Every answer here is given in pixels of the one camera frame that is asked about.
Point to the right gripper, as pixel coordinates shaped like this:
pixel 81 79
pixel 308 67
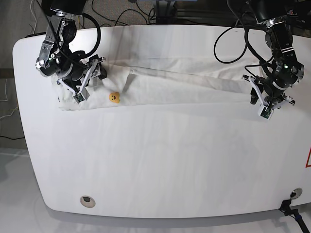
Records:
pixel 75 77

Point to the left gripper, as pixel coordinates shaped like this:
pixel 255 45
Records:
pixel 264 92

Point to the white printed T-shirt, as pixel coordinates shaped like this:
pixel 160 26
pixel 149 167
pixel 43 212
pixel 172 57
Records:
pixel 157 81

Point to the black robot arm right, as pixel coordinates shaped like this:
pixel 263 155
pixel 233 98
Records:
pixel 55 57

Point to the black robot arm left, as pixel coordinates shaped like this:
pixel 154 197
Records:
pixel 282 70

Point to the red white warning sticker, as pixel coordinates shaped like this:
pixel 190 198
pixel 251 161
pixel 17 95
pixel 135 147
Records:
pixel 308 163

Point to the right table grommet hole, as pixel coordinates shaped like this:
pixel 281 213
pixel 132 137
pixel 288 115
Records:
pixel 296 193

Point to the table grommet hole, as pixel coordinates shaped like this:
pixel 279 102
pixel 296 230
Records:
pixel 87 201
pixel 296 193

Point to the left table grommet hole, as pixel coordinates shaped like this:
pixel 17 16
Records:
pixel 87 201

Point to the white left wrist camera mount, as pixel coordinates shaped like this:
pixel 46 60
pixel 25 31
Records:
pixel 266 111

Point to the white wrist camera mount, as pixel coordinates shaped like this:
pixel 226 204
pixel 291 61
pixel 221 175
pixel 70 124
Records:
pixel 266 111
pixel 81 94

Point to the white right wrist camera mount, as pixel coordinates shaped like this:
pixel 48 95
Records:
pixel 81 94

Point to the black clamp with cable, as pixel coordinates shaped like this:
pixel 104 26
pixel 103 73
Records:
pixel 288 211

